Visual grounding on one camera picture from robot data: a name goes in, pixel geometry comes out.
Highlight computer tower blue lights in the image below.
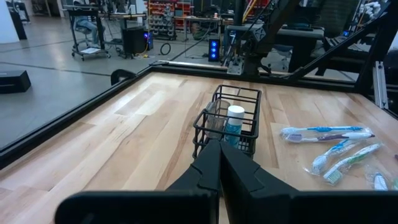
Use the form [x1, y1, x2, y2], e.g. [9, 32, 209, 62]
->
[208, 38, 221, 63]

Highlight purple toothbrush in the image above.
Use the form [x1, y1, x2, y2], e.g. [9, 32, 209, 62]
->
[284, 131, 376, 144]

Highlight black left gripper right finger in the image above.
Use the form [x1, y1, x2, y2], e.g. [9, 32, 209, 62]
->
[220, 141, 398, 224]

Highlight black rolling desk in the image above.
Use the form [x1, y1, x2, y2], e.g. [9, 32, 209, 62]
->
[67, 4, 112, 62]

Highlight black operator desk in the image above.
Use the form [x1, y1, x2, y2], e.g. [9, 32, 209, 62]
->
[275, 24, 326, 74]

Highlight silver aluminium extrusion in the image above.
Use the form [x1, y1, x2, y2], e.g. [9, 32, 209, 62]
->
[372, 60, 390, 110]

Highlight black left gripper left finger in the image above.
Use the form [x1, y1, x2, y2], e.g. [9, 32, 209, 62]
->
[55, 139, 222, 224]

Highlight black table clamp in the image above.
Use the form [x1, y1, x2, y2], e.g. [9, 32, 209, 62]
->
[110, 68, 138, 86]

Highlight black wire caddy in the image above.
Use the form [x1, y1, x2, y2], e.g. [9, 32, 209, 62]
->
[192, 84, 263, 160]

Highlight red parts bin shelf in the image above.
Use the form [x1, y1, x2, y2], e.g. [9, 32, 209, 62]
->
[147, 0, 192, 40]

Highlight coiled black floor cable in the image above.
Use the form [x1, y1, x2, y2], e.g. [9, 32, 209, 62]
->
[159, 42, 172, 57]

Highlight teal mouthwash bottle white cap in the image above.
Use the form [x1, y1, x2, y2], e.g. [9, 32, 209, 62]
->
[223, 105, 246, 149]

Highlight black box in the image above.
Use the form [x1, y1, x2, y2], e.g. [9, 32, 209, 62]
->
[0, 69, 32, 95]

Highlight clear plastic cup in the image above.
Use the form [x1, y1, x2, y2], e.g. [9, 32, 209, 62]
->
[204, 98, 231, 141]

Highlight blue toothbrush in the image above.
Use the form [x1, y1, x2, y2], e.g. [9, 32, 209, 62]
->
[310, 139, 363, 177]
[279, 124, 373, 138]
[364, 165, 390, 192]

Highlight black aluminium rig frame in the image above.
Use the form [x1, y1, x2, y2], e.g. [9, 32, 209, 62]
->
[0, 0, 398, 170]

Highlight black computer tower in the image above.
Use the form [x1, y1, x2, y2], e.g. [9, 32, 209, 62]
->
[121, 26, 154, 59]

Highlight person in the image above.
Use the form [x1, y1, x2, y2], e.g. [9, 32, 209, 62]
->
[72, 0, 98, 47]

